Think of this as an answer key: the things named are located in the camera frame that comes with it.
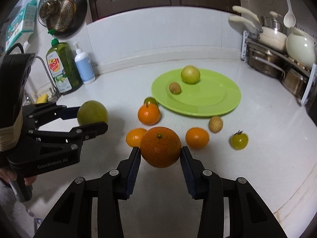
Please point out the white pump bottle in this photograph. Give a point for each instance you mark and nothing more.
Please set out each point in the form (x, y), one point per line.
(84, 67)

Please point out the pale green apple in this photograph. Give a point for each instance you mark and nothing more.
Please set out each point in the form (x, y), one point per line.
(190, 74)

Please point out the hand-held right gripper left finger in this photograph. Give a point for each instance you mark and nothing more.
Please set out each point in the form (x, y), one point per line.
(132, 171)

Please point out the smooth orange fruit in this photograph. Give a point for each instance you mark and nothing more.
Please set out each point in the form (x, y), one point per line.
(197, 138)

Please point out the white ladle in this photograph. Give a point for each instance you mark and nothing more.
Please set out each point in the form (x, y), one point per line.
(289, 18)

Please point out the green tomato with stem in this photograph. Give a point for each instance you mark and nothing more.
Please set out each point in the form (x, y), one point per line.
(239, 141)

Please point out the green plate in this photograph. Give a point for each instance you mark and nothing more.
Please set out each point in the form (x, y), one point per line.
(210, 98)

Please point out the small brown fruit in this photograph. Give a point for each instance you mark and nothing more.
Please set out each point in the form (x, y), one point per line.
(215, 124)
(175, 88)

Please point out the orange tomato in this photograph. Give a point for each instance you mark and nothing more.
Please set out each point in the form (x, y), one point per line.
(134, 138)

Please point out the round green fruit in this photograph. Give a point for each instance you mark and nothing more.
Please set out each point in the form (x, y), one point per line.
(91, 112)

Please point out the large orange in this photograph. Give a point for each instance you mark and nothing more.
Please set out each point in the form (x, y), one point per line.
(161, 148)

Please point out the printed cardboard box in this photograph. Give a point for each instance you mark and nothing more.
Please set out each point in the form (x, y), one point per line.
(21, 24)

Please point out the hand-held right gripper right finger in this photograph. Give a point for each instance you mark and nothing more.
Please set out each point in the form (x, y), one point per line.
(188, 173)

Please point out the yellow sponge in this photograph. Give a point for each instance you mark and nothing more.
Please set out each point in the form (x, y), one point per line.
(42, 98)

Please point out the mandarin with stem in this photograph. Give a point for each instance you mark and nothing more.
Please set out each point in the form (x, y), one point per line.
(149, 115)

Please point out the small green tomato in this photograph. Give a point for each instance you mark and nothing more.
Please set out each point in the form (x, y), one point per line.
(150, 101)

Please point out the metal faucet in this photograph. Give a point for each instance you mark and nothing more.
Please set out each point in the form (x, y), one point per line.
(49, 79)

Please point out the green dish soap bottle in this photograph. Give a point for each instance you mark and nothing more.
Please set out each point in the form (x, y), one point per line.
(63, 67)

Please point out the white ceramic jug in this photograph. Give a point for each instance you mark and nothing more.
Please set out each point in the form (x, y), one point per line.
(301, 47)

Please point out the steel container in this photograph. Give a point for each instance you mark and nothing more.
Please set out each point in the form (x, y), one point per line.
(265, 63)
(294, 81)

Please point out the black frying pan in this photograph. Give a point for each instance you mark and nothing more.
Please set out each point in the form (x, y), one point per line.
(71, 14)

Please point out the metal dish rack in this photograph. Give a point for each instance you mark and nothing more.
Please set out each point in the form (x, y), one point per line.
(307, 84)

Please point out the small metal ladle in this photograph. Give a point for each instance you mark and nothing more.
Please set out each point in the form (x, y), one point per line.
(48, 8)

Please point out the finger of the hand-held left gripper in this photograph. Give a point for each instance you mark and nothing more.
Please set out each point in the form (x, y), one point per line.
(96, 127)
(70, 112)

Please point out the person's left hand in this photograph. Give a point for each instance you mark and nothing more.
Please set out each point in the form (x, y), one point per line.
(6, 174)

